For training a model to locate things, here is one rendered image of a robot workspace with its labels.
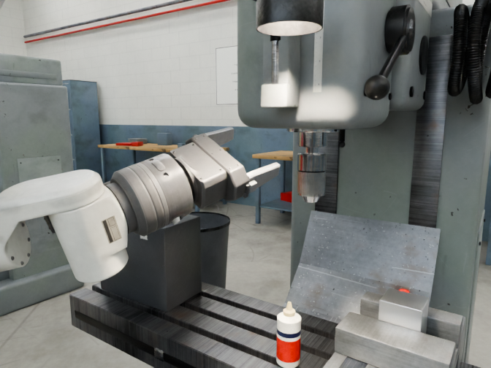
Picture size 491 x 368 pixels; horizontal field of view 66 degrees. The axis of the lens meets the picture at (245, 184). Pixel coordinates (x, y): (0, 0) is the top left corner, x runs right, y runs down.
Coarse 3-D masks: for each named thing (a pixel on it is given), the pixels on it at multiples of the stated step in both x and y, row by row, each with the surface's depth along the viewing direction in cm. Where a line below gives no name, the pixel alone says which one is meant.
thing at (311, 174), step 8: (304, 160) 61; (304, 168) 61; (312, 168) 61; (320, 168) 61; (304, 176) 62; (312, 176) 61; (320, 176) 61; (304, 184) 62; (312, 184) 61; (320, 184) 62; (304, 192) 62; (312, 192) 62; (320, 192) 62
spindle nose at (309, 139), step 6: (300, 132) 61; (306, 132) 60; (312, 132) 60; (318, 132) 60; (324, 132) 60; (300, 138) 61; (306, 138) 60; (312, 138) 60; (318, 138) 60; (324, 138) 61; (300, 144) 61; (306, 144) 60; (312, 144) 60; (318, 144) 60; (324, 144) 61
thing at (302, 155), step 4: (300, 152) 64; (304, 152) 64; (320, 152) 64; (300, 156) 62; (304, 156) 61; (308, 156) 61; (312, 156) 61; (316, 156) 61; (320, 156) 61; (324, 156) 61; (308, 160) 61; (312, 160) 61; (316, 160) 61; (320, 160) 61
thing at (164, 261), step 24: (192, 216) 88; (144, 240) 82; (168, 240) 80; (192, 240) 86; (144, 264) 83; (168, 264) 80; (192, 264) 87; (120, 288) 89; (144, 288) 84; (168, 288) 81; (192, 288) 88
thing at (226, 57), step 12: (216, 48) 579; (228, 48) 567; (216, 60) 582; (228, 60) 570; (216, 72) 585; (228, 72) 573; (216, 84) 588; (228, 84) 576; (216, 96) 591; (228, 96) 579
